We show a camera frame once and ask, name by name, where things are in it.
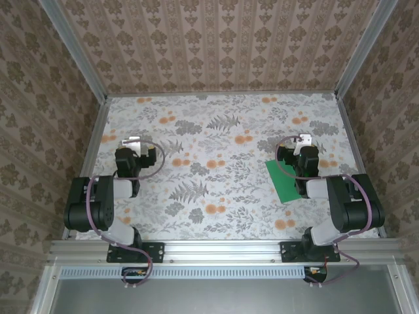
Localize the green square paper sheet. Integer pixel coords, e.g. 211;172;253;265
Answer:
264;159;302;204

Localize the floral patterned table mat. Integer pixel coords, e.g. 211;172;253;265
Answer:
75;94;380;241

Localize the black connector box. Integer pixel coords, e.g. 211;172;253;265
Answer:
120;266;152;285
302;265;329;283

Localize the grey metal panel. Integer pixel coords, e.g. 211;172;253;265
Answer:
31;264;419;314

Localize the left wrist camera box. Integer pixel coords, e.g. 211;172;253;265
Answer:
121;136;149;157

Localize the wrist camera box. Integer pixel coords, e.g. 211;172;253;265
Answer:
121;136;149;157
293;133;314;157

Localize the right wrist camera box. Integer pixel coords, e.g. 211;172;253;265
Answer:
293;133;314;157

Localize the aluminium side rail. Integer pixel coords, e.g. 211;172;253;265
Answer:
335;94;388;239
61;96;112;241

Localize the aluminium back rail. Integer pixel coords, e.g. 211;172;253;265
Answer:
106;92;338;98

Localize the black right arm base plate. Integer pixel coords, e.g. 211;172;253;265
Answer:
280;241;341;264

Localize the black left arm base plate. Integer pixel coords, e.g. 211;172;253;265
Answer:
107;241;165;264

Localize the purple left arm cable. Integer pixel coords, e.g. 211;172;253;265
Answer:
85;139;166;288

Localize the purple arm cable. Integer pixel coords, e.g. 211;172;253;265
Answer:
85;139;166;288
274;134;374;288

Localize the aluminium frame post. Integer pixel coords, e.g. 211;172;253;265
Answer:
334;0;399;99
41;0;109;101

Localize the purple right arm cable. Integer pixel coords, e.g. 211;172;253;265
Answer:
274;134;374;288

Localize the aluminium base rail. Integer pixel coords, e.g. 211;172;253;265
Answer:
46;237;405;265

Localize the slotted grey cable duct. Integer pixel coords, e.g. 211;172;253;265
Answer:
60;265;308;281

